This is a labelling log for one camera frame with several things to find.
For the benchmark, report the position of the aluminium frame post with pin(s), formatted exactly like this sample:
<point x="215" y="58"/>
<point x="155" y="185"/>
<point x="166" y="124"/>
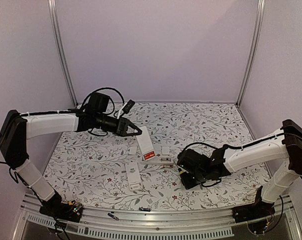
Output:
<point x="253" y="49"/>
<point x="60" y="50"/>

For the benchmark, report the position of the small white battery cover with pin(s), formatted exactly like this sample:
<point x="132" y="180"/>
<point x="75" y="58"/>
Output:
<point x="165" y="150"/>

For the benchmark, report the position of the floral patterned table mat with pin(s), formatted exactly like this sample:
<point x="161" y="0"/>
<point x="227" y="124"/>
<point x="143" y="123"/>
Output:
<point x="91" y="169"/>

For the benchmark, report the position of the white remote control with batteries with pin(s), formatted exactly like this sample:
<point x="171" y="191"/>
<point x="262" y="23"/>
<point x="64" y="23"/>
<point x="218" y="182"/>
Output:
<point x="158" y="161"/>

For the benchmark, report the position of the gold black loose battery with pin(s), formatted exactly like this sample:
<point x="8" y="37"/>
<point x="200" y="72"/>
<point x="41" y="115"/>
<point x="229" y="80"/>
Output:
<point x="167" y="166"/>

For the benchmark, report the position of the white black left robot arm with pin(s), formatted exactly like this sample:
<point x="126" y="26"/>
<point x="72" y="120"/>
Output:
<point x="24" y="137"/>

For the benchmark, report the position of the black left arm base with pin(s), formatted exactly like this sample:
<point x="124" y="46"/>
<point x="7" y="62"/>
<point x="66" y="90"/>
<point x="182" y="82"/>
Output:
<point x="56" y="208"/>

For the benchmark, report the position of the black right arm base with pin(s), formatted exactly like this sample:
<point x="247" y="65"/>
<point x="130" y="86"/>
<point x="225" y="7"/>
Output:
<point x="252" y="211"/>

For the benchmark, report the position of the right aluminium frame post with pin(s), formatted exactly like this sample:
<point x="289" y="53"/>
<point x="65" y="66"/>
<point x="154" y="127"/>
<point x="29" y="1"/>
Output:
<point x="253" y="49"/>

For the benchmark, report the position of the aluminium front rail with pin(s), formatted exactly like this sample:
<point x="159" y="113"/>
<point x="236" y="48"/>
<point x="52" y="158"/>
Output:
<point x="203" y="224"/>

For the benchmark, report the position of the white air conditioner remote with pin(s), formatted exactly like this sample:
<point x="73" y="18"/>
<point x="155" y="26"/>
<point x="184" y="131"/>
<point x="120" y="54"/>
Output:
<point x="133" y="176"/>

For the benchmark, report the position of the dark battery on rail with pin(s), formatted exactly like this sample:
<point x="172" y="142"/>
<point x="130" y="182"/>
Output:
<point x="144" y="209"/>

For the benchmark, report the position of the blue battery on rail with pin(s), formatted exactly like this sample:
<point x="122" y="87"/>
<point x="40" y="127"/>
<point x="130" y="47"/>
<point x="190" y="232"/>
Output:
<point x="113" y="216"/>

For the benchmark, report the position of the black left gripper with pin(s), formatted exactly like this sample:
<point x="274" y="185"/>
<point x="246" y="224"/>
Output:
<point x="122" y="127"/>

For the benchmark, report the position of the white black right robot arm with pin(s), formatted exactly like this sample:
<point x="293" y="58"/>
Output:
<point x="283" y="144"/>

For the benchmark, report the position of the left aluminium frame post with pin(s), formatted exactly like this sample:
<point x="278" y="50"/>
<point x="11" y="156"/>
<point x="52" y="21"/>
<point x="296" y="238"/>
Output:
<point x="60" y="50"/>

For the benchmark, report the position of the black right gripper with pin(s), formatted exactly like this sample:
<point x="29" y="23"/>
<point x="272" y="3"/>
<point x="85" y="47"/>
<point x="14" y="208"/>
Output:
<point x="187" y="184"/>

